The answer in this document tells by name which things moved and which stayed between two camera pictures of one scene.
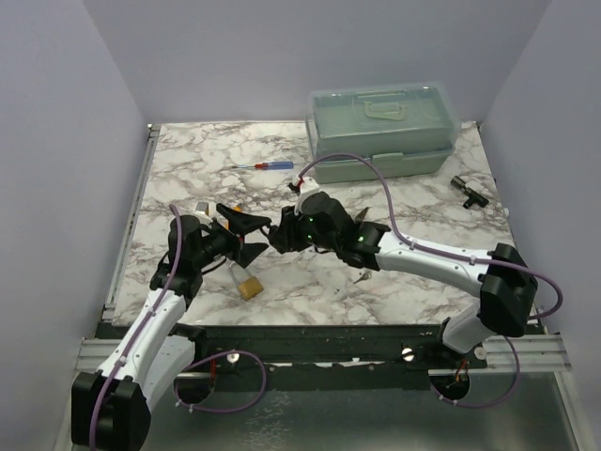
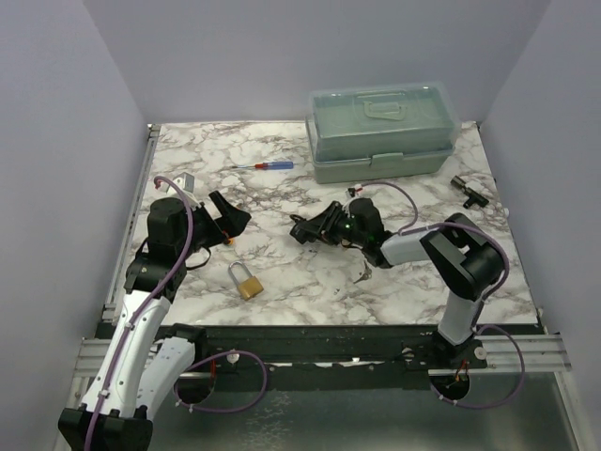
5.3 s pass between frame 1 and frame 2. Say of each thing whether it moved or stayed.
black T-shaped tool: stayed
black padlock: moved
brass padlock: stayed
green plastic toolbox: stayed
